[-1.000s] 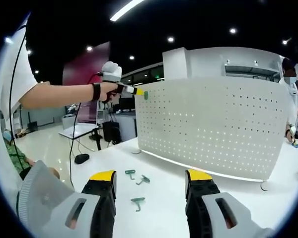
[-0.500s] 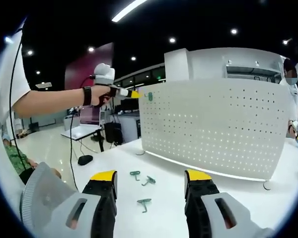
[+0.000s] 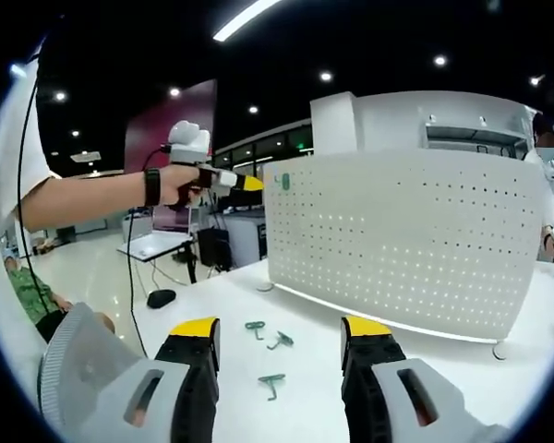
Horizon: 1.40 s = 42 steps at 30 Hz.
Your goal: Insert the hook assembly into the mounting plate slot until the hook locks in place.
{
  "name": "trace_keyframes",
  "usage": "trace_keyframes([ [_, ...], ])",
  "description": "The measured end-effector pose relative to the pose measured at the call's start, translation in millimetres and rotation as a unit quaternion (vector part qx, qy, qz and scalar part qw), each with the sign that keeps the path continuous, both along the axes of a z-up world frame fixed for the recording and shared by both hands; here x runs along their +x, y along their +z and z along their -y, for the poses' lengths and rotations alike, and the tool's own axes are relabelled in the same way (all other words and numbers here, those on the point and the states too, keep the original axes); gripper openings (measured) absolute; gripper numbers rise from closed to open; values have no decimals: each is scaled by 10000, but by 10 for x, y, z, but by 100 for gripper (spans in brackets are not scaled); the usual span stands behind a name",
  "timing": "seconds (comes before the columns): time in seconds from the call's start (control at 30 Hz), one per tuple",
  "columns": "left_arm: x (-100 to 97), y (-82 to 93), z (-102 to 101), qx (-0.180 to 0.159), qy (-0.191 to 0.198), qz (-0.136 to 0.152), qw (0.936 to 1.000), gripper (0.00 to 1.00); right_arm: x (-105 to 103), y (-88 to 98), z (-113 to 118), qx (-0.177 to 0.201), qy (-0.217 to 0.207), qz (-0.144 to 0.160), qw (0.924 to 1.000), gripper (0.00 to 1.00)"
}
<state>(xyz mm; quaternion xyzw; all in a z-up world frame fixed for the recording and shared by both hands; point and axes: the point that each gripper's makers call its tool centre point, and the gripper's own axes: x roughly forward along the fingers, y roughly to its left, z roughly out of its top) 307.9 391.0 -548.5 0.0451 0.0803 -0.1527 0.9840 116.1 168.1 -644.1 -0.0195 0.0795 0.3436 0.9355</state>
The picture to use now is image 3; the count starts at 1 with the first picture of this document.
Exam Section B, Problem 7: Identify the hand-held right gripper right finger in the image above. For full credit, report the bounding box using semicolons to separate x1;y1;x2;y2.
341;315;512;443

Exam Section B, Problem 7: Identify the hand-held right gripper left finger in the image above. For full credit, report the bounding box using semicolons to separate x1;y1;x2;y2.
78;317;222;443

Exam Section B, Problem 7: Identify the white perforated mounting plate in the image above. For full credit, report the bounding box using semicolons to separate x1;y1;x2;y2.
257;150;541;361

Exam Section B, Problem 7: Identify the person's left hand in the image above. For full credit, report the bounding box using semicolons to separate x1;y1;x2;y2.
159;164;201;207

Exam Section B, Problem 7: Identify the black computer tower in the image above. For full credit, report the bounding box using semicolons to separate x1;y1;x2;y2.
197;228;235;273

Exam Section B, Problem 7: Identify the computer monitor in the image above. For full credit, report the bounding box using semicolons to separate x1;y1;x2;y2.
151;205;195;236

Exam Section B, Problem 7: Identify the black computer mouse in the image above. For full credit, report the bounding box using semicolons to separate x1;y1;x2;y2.
146;289;177;309

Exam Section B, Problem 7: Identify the white desk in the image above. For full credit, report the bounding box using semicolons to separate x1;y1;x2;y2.
117;230;199;264

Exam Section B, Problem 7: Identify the white mesh office chair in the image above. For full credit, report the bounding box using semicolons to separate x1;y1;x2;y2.
36;302;150;435

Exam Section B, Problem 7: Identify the long ceiling light strip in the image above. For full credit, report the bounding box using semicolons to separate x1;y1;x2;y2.
211;0;283;42

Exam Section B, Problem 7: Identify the person's white shirt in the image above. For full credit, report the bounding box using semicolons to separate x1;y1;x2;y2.
0;41;64;222

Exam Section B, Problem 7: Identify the grey metal shelf rack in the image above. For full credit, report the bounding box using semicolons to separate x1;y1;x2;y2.
424;114;530;162

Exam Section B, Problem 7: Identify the black wrist strap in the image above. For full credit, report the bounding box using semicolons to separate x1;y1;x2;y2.
142;168;163;208

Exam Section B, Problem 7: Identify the black cable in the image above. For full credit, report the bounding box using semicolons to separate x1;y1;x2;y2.
126;143;172;359
16;45;50;322

